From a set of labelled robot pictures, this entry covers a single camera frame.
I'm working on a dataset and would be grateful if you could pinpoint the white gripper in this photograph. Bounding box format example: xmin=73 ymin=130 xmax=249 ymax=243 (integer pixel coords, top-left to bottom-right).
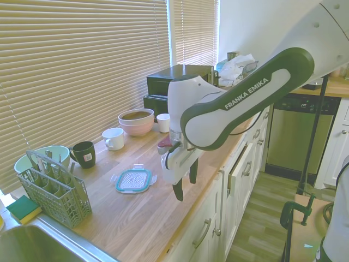
xmin=160 ymin=148 xmax=200 ymax=202

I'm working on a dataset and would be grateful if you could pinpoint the clear lid with teal seal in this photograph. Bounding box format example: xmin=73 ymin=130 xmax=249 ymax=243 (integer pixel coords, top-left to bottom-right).
xmin=110 ymin=163 xmax=158 ymax=195

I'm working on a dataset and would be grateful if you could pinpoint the black food tray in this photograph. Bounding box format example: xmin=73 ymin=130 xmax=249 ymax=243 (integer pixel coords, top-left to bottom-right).
xmin=302 ymin=81 xmax=324 ymax=91

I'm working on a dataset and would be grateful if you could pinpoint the white kitchen cabinet run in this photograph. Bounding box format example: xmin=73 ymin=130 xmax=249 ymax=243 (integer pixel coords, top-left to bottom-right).
xmin=152 ymin=91 xmax=276 ymax=262

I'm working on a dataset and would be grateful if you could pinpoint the tall white cup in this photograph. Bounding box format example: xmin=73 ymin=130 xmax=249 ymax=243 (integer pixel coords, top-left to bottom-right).
xmin=156 ymin=113 xmax=171 ymax=134

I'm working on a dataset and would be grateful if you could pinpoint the pink bowl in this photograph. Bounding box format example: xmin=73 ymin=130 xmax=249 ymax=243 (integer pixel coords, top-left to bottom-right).
xmin=119 ymin=120 xmax=155 ymax=137

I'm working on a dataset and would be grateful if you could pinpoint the wide white mug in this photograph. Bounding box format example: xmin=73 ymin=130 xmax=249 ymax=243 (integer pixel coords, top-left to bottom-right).
xmin=101 ymin=127 xmax=125 ymax=151

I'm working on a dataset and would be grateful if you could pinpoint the grey bowl with brown inside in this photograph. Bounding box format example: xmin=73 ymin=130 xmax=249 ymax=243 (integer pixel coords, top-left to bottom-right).
xmin=117 ymin=108 xmax=155 ymax=127

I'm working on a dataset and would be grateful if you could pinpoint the black toaster oven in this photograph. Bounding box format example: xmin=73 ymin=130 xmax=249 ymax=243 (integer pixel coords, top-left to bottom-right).
xmin=143 ymin=94 xmax=170 ymax=123

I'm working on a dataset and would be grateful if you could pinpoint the dark green clamp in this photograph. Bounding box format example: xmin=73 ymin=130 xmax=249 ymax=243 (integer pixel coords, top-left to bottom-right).
xmin=280 ymin=193 xmax=317 ymax=230

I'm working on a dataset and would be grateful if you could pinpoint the black mug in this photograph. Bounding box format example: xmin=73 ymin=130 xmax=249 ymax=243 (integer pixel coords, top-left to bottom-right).
xmin=68 ymin=141 xmax=97 ymax=169

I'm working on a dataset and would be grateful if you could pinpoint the stainless steel dishwasher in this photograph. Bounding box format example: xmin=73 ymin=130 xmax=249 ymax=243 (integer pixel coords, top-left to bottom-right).
xmin=264 ymin=94 xmax=342 ymax=175

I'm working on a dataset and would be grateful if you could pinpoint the grey plastic cutlery basket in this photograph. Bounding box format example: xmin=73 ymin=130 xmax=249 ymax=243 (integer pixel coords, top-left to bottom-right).
xmin=16 ymin=149 xmax=93 ymax=229

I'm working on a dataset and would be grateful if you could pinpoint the crumpled white plastic bag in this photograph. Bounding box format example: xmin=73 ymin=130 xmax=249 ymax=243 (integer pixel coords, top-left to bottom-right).
xmin=216 ymin=53 xmax=260 ymax=88

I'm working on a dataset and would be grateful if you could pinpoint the wooden mounting board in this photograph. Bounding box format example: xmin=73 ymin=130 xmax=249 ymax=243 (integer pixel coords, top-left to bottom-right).
xmin=283 ymin=194 xmax=338 ymax=262

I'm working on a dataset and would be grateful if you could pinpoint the mint green bowl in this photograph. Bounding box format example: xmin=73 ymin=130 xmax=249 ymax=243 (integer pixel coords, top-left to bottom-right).
xmin=14 ymin=145 xmax=71 ymax=175

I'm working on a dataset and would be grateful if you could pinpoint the narrow beige window blind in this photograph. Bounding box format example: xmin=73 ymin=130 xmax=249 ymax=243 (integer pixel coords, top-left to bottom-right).
xmin=172 ymin=0 xmax=220 ymax=68

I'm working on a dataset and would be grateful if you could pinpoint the white side cabinet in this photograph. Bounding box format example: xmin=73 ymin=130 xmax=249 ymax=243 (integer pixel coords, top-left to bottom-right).
xmin=321 ymin=97 xmax=349 ymax=189

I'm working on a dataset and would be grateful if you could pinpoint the wide beige window blind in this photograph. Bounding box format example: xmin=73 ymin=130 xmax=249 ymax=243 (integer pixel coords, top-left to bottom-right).
xmin=0 ymin=0 xmax=171 ymax=196

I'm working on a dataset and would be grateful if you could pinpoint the green and yellow sponge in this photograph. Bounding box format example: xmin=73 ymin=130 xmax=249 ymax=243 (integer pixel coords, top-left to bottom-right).
xmin=5 ymin=195 xmax=43 ymax=225

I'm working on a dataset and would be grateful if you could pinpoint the stainless steel sink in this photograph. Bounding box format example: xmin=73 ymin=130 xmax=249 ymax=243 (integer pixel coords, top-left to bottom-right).
xmin=0 ymin=215 xmax=121 ymax=262

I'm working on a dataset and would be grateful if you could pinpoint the maroon wrist camera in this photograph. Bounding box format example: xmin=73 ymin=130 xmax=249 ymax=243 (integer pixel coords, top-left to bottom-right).
xmin=157 ymin=137 xmax=181 ymax=156

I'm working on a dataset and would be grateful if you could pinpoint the metal bar drawer handle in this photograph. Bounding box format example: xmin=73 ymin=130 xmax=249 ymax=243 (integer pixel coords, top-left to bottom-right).
xmin=192 ymin=218 xmax=212 ymax=249

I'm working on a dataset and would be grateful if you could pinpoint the black camera stand pole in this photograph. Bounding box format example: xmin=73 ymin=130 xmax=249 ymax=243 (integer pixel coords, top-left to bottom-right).
xmin=296 ymin=76 xmax=332 ymax=196

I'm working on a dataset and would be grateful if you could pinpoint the green hose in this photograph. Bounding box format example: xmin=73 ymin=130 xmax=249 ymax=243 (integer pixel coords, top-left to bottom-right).
xmin=322 ymin=201 xmax=335 ymax=225

